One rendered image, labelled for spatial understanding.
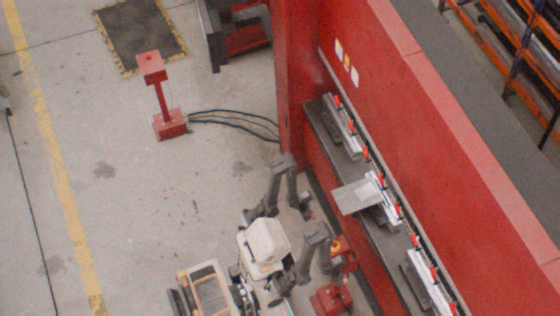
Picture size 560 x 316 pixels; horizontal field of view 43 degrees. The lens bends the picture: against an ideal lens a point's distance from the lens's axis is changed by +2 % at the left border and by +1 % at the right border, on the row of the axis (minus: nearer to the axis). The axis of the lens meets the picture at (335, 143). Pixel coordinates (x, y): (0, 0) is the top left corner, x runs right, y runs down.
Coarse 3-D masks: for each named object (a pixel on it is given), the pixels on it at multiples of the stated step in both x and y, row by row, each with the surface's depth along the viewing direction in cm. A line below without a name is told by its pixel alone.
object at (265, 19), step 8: (248, 8) 464; (256, 8) 464; (264, 8) 465; (240, 16) 460; (248, 16) 460; (256, 16) 460; (264, 16) 460; (240, 24) 461; (248, 24) 464; (264, 24) 456; (272, 40) 449
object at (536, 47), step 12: (492, 0) 541; (504, 0) 541; (528, 0) 544; (504, 12) 531; (516, 12) 535; (516, 24) 522; (540, 36) 520; (528, 48) 518; (540, 48) 511; (552, 48) 513; (540, 60) 509; (552, 60) 508; (552, 72) 500
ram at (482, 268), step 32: (320, 0) 388; (320, 32) 409; (352, 32) 355; (352, 64) 372; (384, 64) 327; (352, 96) 391; (384, 96) 342; (384, 128) 357; (416, 128) 316; (384, 160) 374; (416, 160) 329; (448, 160) 294; (416, 192) 344; (448, 192) 305; (416, 224) 360; (448, 224) 318; (480, 224) 285; (448, 256) 331; (480, 256) 296; (512, 256) 267; (480, 288) 307; (512, 288) 277
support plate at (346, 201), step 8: (352, 184) 413; (360, 184) 414; (336, 192) 410; (344, 192) 410; (336, 200) 407; (344, 200) 407; (352, 200) 407; (368, 200) 407; (376, 200) 408; (344, 208) 404; (352, 208) 404; (360, 208) 404
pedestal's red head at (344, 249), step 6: (342, 234) 419; (336, 240) 417; (342, 240) 417; (348, 240) 411; (342, 246) 414; (348, 246) 415; (336, 252) 412; (342, 252) 413; (348, 252) 417; (330, 258) 413; (348, 258) 414; (348, 264) 407; (354, 264) 411; (342, 270) 410; (348, 270) 414
